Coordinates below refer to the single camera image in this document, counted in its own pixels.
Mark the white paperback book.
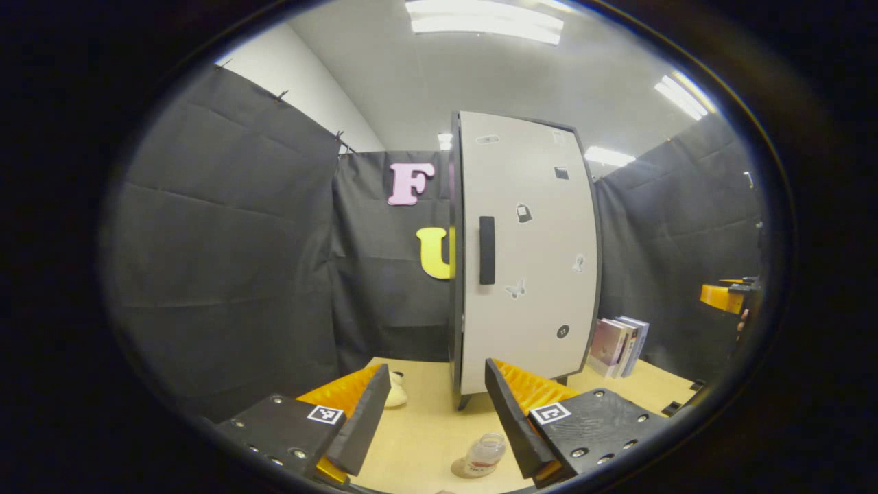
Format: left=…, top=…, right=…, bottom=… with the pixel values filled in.
left=614, top=318, right=640, bottom=379

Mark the grey cabinet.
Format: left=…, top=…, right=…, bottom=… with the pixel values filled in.
left=449, top=110, right=604, bottom=411

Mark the clear plastic bottle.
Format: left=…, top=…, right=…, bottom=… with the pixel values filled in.
left=465, top=432, right=507, bottom=478

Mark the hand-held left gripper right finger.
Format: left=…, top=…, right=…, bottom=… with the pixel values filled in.
left=484, top=357, right=672, bottom=489

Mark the black backdrop cloth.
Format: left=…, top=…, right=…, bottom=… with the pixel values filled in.
left=103, top=65, right=766, bottom=423

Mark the cream plush toy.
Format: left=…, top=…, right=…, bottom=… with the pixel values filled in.
left=384, top=371, right=409, bottom=408

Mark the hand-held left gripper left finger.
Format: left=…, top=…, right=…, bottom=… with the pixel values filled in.
left=213, top=364, right=392, bottom=488

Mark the brown round coaster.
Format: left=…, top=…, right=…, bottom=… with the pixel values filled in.
left=451, top=456, right=496, bottom=480

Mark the black door handle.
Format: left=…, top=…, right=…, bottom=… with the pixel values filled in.
left=479, top=216, right=496, bottom=285

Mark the large ceiling light panel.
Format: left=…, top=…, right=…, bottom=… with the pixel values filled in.
left=405, top=0, right=565, bottom=46

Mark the blue grey book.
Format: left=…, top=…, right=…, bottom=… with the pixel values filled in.
left=617, top=315, right=650, bottom=378

